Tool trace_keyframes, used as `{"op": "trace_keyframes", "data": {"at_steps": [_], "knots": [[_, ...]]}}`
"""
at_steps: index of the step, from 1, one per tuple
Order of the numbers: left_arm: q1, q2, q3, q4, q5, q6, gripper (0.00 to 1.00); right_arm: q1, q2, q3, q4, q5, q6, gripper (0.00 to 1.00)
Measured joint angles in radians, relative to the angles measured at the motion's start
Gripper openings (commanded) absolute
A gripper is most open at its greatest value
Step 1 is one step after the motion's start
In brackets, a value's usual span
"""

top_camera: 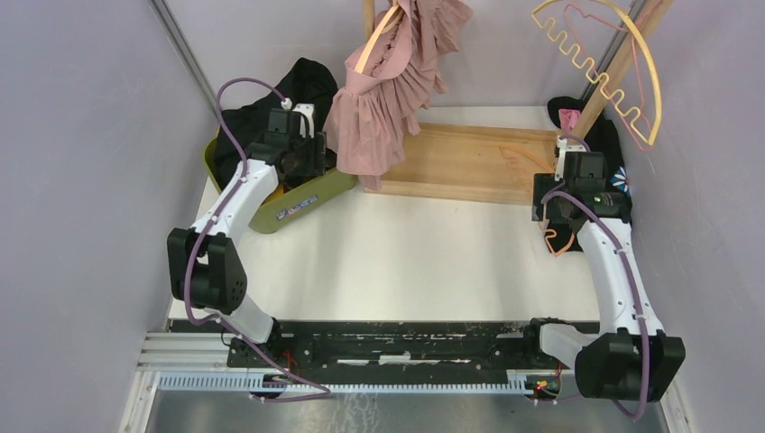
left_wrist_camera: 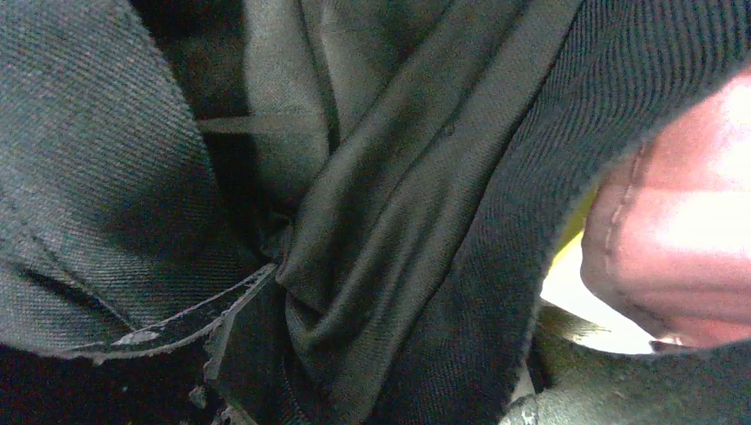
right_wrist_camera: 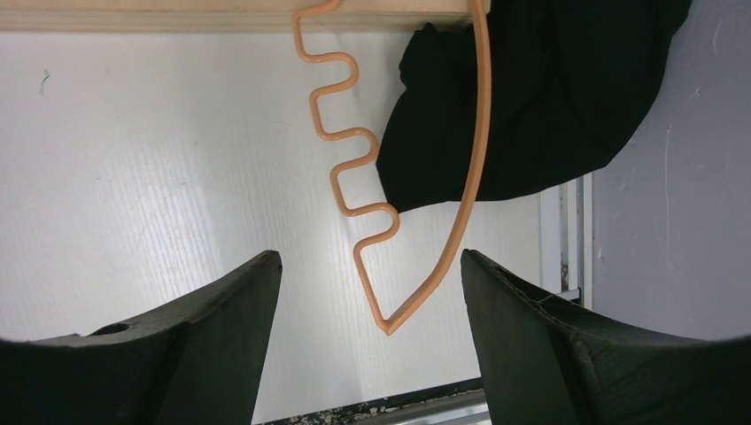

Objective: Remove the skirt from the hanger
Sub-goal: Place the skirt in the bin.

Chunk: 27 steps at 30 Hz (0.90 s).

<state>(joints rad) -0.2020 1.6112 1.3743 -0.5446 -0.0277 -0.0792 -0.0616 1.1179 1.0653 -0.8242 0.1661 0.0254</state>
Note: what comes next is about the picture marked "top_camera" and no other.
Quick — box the black skirt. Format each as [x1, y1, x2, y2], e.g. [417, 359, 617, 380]
[213, 58, 338, 188]

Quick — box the pink pleated skirt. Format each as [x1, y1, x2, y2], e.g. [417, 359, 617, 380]
[324, 0, 473, 189]

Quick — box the pink wire hanger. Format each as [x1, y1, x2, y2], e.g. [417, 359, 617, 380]
[563, 1, 671, 152]

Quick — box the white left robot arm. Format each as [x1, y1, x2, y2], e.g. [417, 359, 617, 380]
[167, 104, 326, 367]

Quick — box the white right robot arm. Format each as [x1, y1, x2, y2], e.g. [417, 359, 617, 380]
[521, 152, 686, 402]

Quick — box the olive green plastic basket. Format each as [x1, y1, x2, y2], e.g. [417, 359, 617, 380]
[203, 137, 360, 235]

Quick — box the black cloth on table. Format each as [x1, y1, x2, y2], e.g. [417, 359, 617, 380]
[543, 96, 632, 252]

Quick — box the small pink cloth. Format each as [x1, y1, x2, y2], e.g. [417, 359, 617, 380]
[558, 108, 581, 134]

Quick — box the aluminium corner profile left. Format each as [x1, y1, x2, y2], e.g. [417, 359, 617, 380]
[148, 0, 217, 118]

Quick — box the aluminium corner profile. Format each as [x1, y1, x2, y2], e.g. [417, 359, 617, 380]
[148, 0, 217, 118]
[581, 0, 650, 101]

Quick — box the aluminium corner profile right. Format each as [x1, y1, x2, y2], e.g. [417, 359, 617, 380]
[581, 0, 650, 101]

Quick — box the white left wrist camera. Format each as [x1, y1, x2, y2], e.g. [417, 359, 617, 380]
[281, 97, 316, 138]

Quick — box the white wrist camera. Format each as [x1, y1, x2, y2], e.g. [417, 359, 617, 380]
[554, 135, 581, 181]
[281, 97, 316, 138]

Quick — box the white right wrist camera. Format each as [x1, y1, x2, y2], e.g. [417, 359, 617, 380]
[554, 135, 581, 181]

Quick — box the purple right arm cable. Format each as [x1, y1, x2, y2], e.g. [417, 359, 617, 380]
[538, 134, 651, 420]

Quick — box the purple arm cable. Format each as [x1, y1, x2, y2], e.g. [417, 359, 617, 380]
[538, 134, 651, 420]
[182, 78, 331, 404]

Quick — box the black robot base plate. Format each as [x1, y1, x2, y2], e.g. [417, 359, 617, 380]
[167, 319, 635, 386]

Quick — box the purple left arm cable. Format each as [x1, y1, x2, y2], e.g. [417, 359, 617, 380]
[182, 78, 331, 404]

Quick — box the grey slotted cable duct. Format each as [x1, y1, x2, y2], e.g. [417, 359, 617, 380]
[156, 373, 530, 396]

